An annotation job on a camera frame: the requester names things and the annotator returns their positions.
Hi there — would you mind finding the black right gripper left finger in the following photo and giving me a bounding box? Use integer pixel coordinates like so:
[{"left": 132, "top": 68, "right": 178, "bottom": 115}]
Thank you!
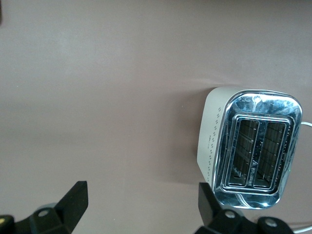
[{"left": 14, "top": 180, "right": 89, "bottom": 234}]

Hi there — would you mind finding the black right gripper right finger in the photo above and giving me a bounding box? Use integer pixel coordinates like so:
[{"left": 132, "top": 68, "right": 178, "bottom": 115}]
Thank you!
[{"left": 196, "top": 182, "right": 260, "bottom": 234}]

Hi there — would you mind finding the beige chrome two-slot toaster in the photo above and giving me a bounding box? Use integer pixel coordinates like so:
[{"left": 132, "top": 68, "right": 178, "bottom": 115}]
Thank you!
[{"left": 196, "top": 86, "right": 303, "bottom": 211}]

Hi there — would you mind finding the white toaster power cord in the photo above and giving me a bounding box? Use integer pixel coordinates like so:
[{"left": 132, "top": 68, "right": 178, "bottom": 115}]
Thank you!
[{"left": 290, "top": 121, "right": 312, "bottom": 234}]

